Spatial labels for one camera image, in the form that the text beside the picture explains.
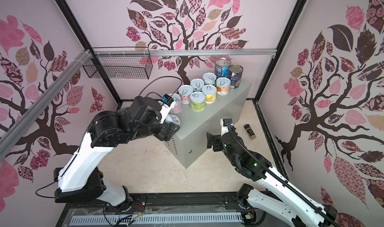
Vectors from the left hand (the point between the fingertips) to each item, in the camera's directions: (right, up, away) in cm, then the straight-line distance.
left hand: (169, 125), depth 58 cm
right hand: (+20, -4, +11) cm, 24 cm away
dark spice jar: (+47, -7, +40) cm, 62 cm away
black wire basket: (-29, +38, +37) cm, 61 cm away
